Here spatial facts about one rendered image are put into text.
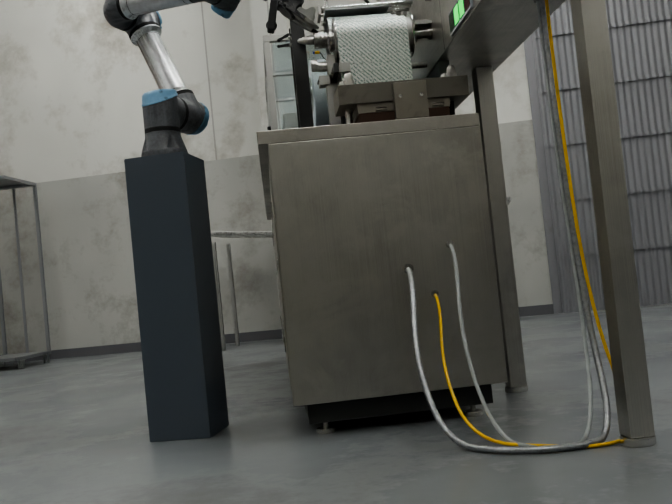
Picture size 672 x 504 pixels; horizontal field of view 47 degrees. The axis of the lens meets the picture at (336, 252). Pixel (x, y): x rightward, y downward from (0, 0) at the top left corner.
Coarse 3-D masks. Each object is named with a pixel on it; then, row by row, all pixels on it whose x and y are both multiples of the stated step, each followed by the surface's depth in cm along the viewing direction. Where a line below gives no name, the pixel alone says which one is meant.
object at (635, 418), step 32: (576, 0) 181; (576, 32) 183; (608, 32) 179; (608, 64) 179; (480, 96) 269; (608, 96) 178; (480, 128) 270; (608, 128) 178; (608, 160) 178; (608, 192) 177; (608, 224) 177; (512, 256) 267; (608, 256) 177; (512, 288) 266; (608, 288) 179; (512, 320) 266; (608, 320) 181; (640, 320) 177; (512, 352) 265; (640, 352) 176; (512, 384) 265; (640, 384) 176; (640, 416) 176
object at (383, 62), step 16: (352, 48) 252; (368, 48) 253; (384, 48) 253; (400, 48) 254; (352, 64) 252; (368, 64) 252; (384, 64) 253; (400, 64) 253; (368, 80) 252; (384, 80) 253
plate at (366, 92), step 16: (400, 80) 233; (416, 80) 233; (432, 80) 234; (448, 80) 234; (464, 80) 235; (336, 96) 237; (352, 96) 232; (368, 96) 232; (384, 96) 232; (432, 96) 234; (448, 96) 234; (464, 96) 237; (336, 112) 242; (352, 112) 243
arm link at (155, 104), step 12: (144, 96) 250; (156, 96) 248; (168, 96) 250; (144, 108) 250; (156, 108) 248; (168, 108) 249; (180, 108) 254; (144, 120) 251; (156, 120) 248; (168, 120) 249; (180, 120) 255
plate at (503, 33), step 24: (432, 0) 255; (456, 0) 226; (480, 0) 203; (504, 0) 204; (528, 0) 206; (552, 0) 208; (432, 24) 258; (480, 24) 222; (504, 24) 224; (528, 24) 227; (432, 48) 262; (456, 48) 244; (480, 48) 247; (504, 48) 250
